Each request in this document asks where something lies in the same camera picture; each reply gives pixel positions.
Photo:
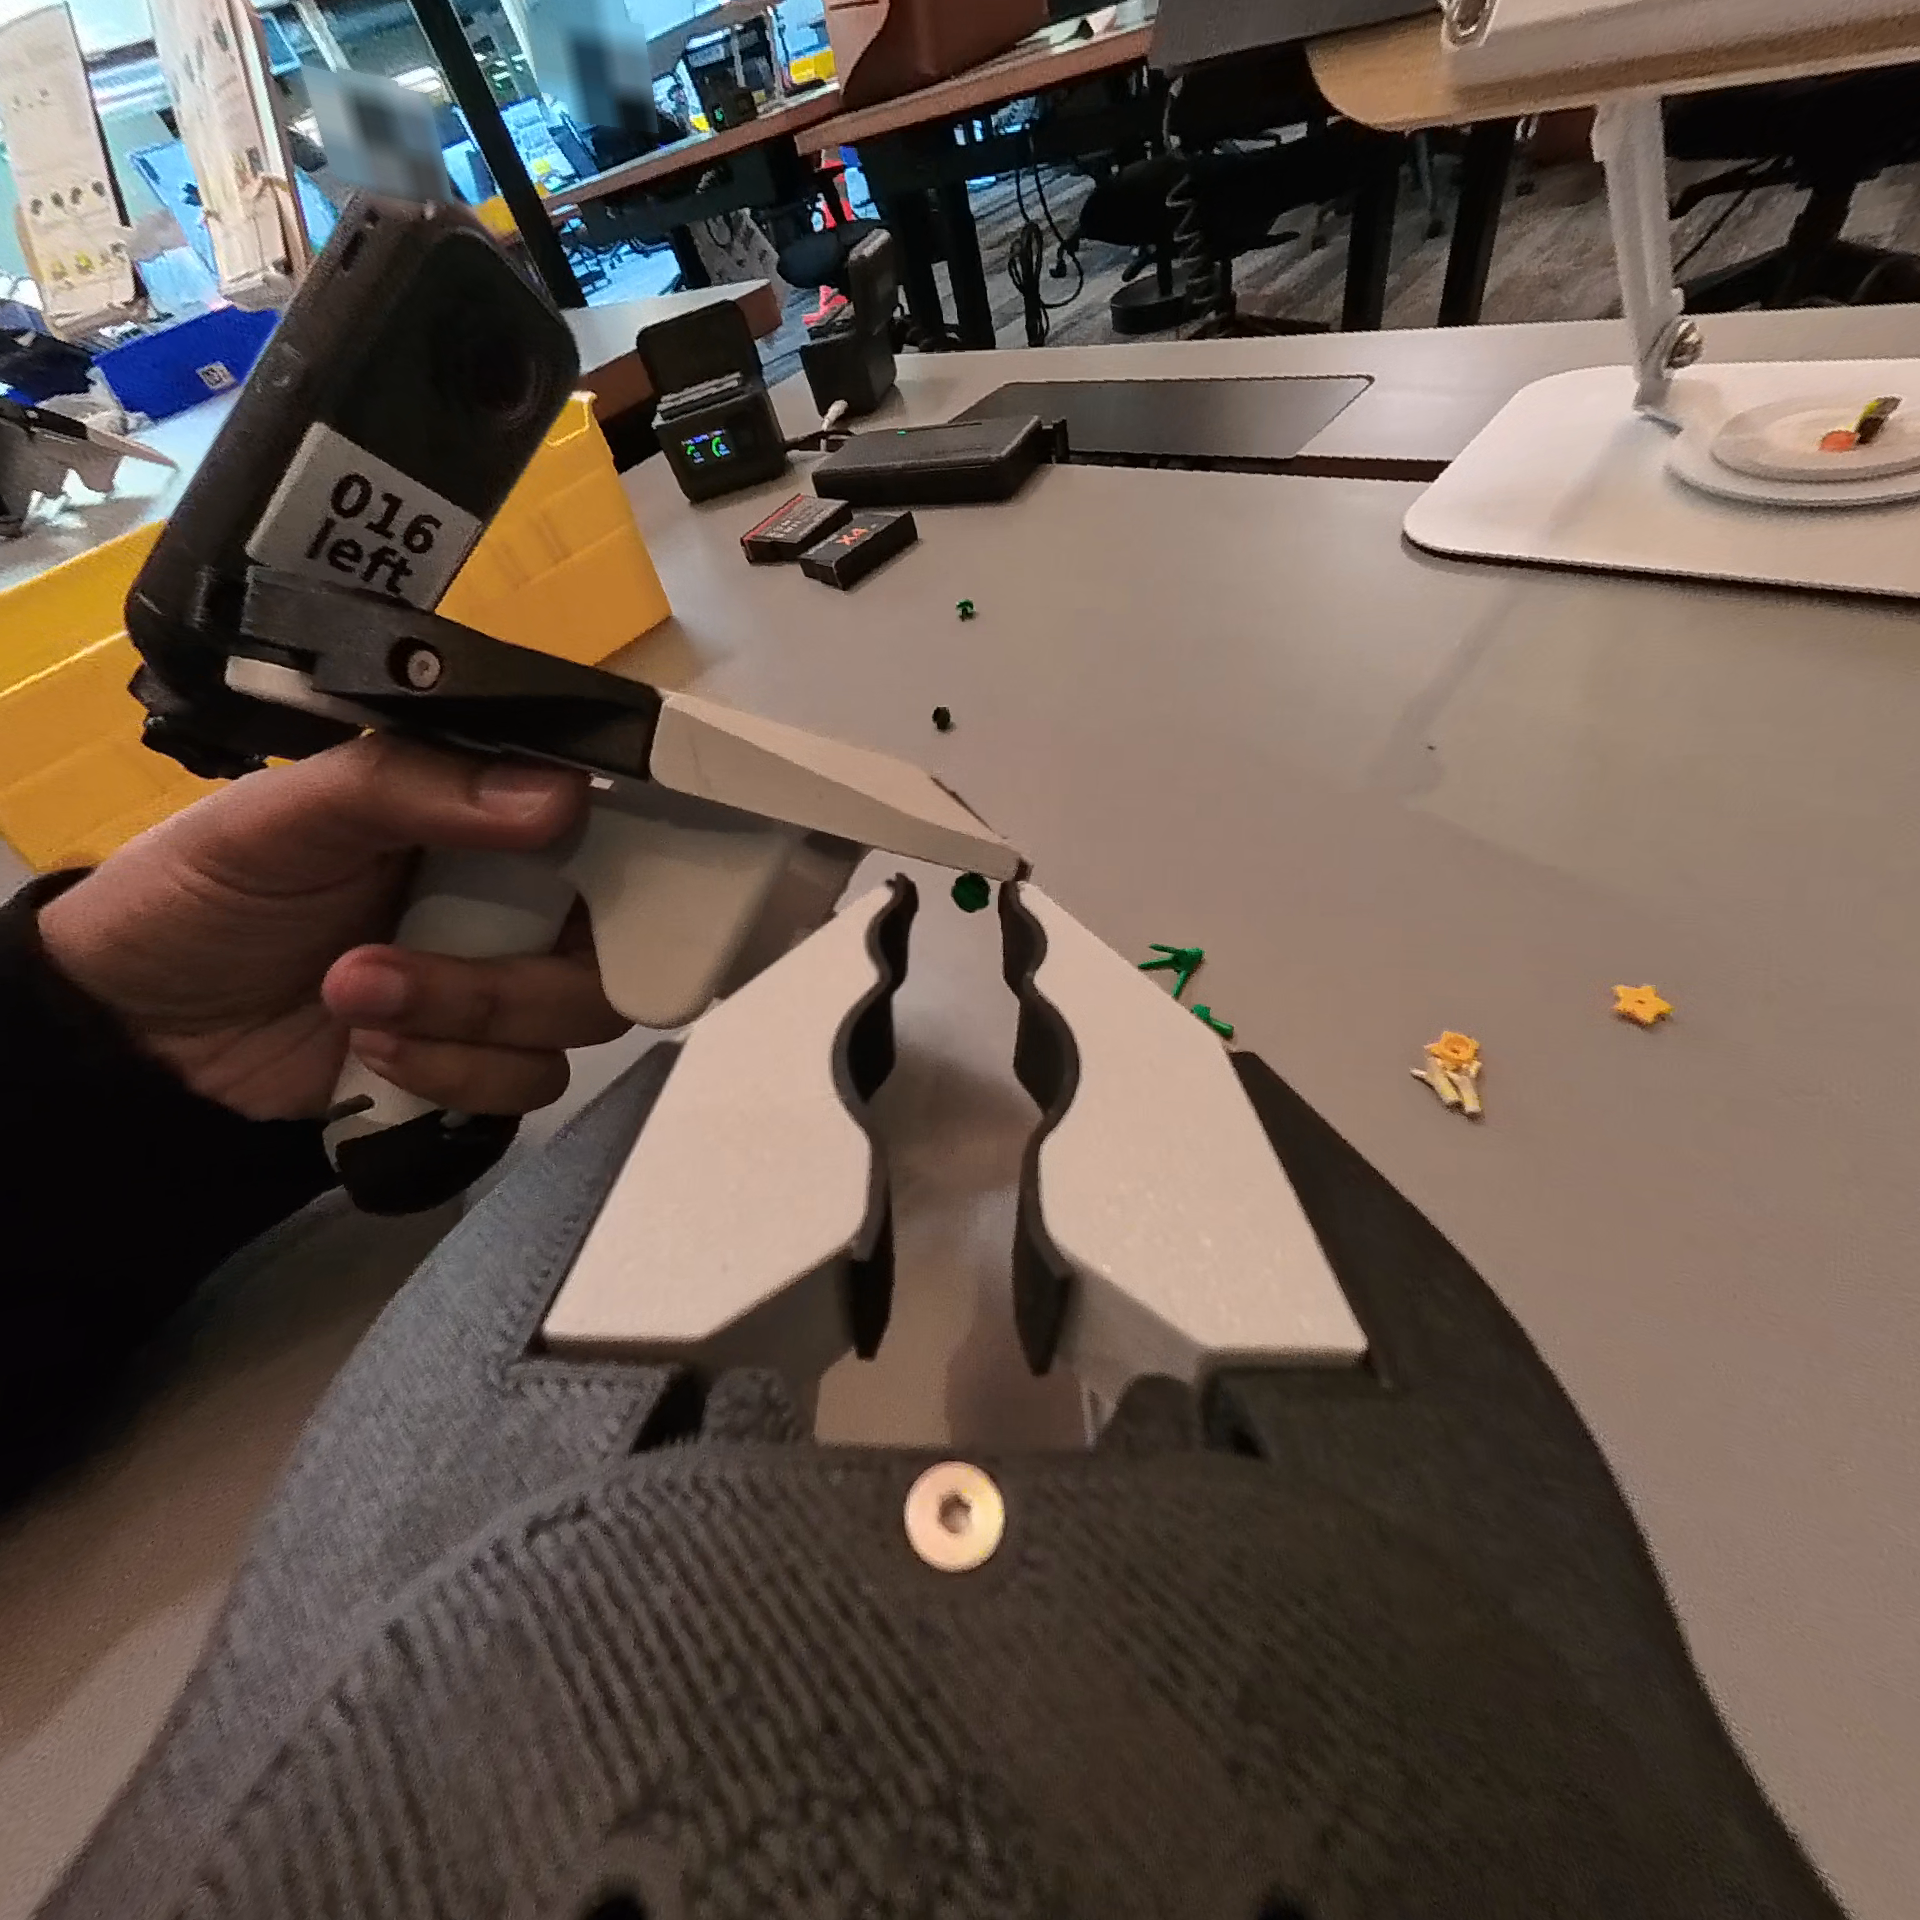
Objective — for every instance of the black office chair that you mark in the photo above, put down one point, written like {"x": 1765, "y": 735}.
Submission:
{"x": 1155, "y": 225}

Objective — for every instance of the black flat box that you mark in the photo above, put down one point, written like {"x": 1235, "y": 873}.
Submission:
{"x": 933, "y": 457}

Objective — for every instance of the white panel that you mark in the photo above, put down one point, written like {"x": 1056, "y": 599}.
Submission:
{"x": 1679, "y": 37}

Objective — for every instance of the yellow plastic bin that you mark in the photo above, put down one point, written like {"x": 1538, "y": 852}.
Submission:
{"x": 61, "y": 720}

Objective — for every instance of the cardboard display stand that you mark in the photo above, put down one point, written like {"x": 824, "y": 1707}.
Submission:
{"x": 226, "y": 134}
{"x": 61, "y": 150}

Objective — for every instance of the table inset panel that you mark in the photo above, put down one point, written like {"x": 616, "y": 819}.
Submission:
{"x": 1170, "y": 415}

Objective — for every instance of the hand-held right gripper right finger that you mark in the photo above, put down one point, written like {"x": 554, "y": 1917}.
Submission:
{"x": 1187, "y": 1198}

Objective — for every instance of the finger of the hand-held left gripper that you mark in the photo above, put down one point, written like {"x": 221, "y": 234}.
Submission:
{"x": 810, "y": 782}

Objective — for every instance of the small red object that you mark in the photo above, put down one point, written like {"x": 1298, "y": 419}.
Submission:
{"x": 822, "y": 308}

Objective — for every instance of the background wooden desk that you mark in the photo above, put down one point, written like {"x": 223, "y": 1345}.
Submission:
{"x": 974, "y": 90}

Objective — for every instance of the brown bag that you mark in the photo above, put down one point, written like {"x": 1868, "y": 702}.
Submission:
{"x": 933, "y": 37}

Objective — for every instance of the blue plastic bin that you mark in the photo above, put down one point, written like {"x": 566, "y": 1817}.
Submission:
{"x": 166, "y": 376}

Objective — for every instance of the yellow star toy piece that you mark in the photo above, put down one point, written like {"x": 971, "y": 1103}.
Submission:
{"x": 1643, "y": 1002}

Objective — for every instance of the small orange black piece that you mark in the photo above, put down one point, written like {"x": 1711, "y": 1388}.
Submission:
{"x": 1852, "y": 433}

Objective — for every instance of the person's left forearm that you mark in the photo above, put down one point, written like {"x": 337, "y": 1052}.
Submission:
{"x": 89, "y": 1198}

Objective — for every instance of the green stem toy piece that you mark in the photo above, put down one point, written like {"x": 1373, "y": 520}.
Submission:
{"x": 1174, "y": 962}

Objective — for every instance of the round shallow dish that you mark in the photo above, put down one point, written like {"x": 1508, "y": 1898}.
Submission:
{"x": 1800, "y": 450}

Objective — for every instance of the orange flower toy piece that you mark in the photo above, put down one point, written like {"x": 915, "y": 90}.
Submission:
{"x": 1451, "y": 1047}

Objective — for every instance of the black upright device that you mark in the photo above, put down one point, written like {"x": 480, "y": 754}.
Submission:
{"x": 857, "y": 331}

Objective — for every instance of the beige branch toy piece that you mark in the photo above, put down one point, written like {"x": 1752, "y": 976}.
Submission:
{"x": 1451, "y": 1080}

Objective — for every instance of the black pillar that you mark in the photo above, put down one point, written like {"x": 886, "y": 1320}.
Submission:
{"x": 495, "y": 150}

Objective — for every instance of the black charger case with display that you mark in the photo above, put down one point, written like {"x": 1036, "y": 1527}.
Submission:
{"x": 714, "y": 436}

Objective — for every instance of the idle hand-held gripper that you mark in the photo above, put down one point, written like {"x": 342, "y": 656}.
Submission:
{"x": 61, "y": 450}

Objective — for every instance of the dark grey panel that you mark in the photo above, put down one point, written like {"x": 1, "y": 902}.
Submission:
{"x": 1291, "y": 31}

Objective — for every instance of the light wooden board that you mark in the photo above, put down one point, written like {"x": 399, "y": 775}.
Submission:
{"x": 1379, "y": 82}

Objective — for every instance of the black battery pack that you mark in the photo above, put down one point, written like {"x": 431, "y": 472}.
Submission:
{"x": 857, "y": 550}
{"x": 787, "y": 526}

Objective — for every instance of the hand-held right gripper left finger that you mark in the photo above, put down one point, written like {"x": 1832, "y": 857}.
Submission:
{"x": 736, "y": 1187}

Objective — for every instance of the person's left hand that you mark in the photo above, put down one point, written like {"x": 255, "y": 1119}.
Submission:
{"x": 226, "y": 930}

